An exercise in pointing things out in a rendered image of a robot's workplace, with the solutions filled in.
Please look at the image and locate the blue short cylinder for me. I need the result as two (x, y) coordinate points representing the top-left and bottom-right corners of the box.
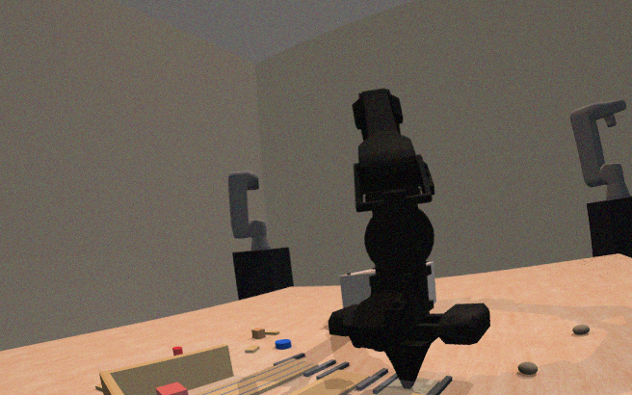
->
(275, 339), (292, 350)

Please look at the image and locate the small brown cube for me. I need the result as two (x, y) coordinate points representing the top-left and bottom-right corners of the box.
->
(252, 328), (266, 339)

